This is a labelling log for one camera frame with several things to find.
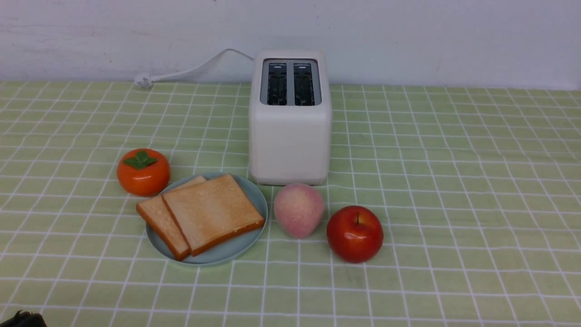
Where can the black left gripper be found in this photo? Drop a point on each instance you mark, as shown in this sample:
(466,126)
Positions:
(24,319)

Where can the toast slice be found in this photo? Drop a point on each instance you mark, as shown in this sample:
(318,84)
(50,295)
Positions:
(175,235)
(212,212)

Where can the orange persimmon with green leaf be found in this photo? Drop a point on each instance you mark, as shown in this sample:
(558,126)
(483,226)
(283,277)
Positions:
(143,172)

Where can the light blue round plate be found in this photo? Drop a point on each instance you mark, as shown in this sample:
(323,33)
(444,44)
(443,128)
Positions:
(228,250)

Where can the pink peach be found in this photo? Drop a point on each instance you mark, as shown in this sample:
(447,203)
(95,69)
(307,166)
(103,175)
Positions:
(299,208)

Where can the red apple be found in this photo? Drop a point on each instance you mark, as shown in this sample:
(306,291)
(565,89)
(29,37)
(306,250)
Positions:
(355,234)

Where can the white two-slot toaster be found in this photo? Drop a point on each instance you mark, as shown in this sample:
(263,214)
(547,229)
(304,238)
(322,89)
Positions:
(290,118)

